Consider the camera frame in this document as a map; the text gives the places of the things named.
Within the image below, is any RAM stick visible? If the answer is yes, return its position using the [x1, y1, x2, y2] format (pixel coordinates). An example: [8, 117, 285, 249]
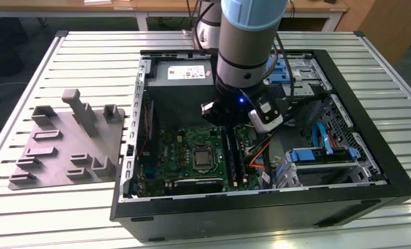
[225, 128, 244, 184]

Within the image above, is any grey power supply unit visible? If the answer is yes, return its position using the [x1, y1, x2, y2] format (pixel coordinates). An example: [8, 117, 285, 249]
[145, 60, 216, 128]

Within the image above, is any blue drive carrier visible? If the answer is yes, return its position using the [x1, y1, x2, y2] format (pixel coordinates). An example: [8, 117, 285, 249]
[264, 58, 295, 85]

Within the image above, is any silver CPU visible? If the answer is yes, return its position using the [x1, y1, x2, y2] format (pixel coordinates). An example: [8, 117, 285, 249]
[191, 150, 213, 167]

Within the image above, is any green motherboard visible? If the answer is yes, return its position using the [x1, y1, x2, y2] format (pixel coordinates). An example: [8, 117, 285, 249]
[136, 126, 261, 194]

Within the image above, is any grey metal drive cage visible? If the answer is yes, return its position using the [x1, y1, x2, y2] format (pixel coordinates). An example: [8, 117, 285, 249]
[260, 56, 332, 112]

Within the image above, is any CPU socket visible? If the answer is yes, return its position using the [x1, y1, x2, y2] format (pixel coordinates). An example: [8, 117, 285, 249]
[189, 143, 217, 175]

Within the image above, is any blue disk carrier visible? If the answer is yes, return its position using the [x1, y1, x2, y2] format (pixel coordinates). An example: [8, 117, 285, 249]
[288, 147, 359, 165]

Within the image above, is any grey metal disk bay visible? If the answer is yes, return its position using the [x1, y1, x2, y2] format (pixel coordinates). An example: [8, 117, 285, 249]
[271, 147, 382, 190]

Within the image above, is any black graphics card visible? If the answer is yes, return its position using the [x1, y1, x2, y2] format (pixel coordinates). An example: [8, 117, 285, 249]
[165, 177, 225, 195]

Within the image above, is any black PC case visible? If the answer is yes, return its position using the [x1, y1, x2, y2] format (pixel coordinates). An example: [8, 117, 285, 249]
[108, 49, 411, 243]

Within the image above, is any grey parts rack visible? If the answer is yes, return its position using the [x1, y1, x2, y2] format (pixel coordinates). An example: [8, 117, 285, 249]
[6, 89, 127, 191]

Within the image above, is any wooden cabinet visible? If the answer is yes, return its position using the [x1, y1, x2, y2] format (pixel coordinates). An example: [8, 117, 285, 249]
[336, 0, 411, 67]

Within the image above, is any wooden desk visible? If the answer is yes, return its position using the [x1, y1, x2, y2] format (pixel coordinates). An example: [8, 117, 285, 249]
[0, 0, 350, 32]

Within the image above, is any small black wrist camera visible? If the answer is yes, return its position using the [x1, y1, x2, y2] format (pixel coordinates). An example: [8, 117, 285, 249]
[200, 102, 223, 128]

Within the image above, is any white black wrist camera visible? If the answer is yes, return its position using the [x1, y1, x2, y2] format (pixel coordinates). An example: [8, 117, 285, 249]
[237, 89, 284, 134]

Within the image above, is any orange cable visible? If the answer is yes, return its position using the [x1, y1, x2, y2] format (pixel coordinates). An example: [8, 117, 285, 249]
[248, 145, 272, 169]

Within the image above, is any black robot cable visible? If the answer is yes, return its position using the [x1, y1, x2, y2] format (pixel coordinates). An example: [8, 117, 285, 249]
[271, 32, 297, 107]

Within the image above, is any blue data cable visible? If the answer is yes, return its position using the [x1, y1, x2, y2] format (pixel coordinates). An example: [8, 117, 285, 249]
[311, 121, 334, 154]

